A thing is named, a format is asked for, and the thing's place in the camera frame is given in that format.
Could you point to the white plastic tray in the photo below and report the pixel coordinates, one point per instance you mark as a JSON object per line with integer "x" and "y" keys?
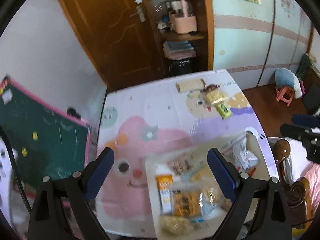
{"x": 157, "y": 165}

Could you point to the blue white plush pillow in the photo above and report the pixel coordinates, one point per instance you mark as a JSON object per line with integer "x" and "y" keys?
{"x": 284, "y": 77}

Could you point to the white bed pillow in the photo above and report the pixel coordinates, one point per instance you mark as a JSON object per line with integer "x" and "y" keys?
{"x": 296, "y": 165}

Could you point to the brown wooden bedpost knob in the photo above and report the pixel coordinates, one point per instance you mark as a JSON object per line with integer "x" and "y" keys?
{"x": 281, "y": 150}

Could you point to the large yellow cake packet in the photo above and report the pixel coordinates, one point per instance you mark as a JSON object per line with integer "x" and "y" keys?
{"x": 201, "y": 178}

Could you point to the pale yellow snack bag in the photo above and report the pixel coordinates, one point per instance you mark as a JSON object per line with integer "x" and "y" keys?
{"x": 175, "y": 225}

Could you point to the orange oats bar packet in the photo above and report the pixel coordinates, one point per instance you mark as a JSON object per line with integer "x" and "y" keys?
{"x": 163, "y": 184}

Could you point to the small green snack packet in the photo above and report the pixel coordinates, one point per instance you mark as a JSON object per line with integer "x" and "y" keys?
{"x": 224, "y": 110}

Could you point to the folded towels stack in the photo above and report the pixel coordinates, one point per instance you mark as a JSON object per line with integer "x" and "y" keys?
{"x": 178, "y": 50}

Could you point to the green chalkboard pink frame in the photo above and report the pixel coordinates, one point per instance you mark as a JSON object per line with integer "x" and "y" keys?
{"x": 48, "y": 141}

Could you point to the white red snack packet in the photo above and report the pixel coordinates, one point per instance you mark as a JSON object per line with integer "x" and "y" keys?
{"x": 237, "y": 153}

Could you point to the brown wooden door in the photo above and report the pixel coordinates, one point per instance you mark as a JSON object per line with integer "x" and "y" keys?
{"x": 119, "y": 37}

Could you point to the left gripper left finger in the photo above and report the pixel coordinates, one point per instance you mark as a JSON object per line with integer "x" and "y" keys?
{"x": 84, "y": 186}

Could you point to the cartoon printed tablecloth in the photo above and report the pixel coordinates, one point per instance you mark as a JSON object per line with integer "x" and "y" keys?
{"x": 156, "y": 118}

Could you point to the yellow biscuit clear bag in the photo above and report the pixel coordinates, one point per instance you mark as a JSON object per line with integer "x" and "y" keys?
{"x": 185, "y": 203}

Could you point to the dark brown snack bag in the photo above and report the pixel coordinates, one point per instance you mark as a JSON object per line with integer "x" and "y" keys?
{"x": 181, "y": 164}

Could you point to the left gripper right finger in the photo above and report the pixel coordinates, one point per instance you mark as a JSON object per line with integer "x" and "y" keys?
{"x": 236, "y": 186}

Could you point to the pink storage basket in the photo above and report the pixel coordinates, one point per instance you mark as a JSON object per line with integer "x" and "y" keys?
{"x": 181, "y": 17}

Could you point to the wooden shelf cabinet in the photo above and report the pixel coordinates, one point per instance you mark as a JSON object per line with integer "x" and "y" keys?
{"x": 184, "y": 34}

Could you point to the yellow puff snack bag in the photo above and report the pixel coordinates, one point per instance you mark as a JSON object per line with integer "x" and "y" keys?
{"x": 212, "y": 94}

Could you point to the pink blanket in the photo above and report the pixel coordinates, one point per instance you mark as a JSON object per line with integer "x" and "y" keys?
{"x": 312, "y": 173}

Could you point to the beige wafer packet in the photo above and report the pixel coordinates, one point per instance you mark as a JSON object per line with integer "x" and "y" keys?
{"x": 190, "y": 85}

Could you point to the pink plastic stool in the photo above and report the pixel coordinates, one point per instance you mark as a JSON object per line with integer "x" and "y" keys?
{"x": 285, "y": 94}

